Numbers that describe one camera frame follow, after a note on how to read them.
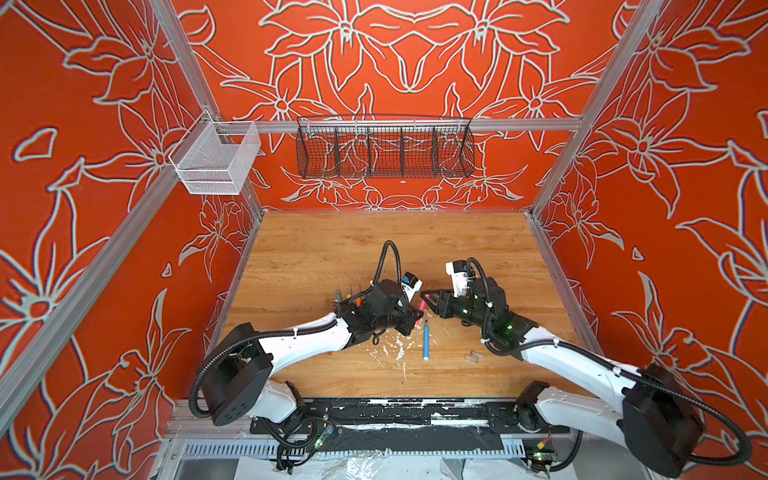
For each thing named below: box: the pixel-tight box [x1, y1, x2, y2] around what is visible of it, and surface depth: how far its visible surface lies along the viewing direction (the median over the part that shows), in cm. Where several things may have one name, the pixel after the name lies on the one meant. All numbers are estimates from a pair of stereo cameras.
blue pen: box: [423, 319, 430, 361], surface depth 87 cm
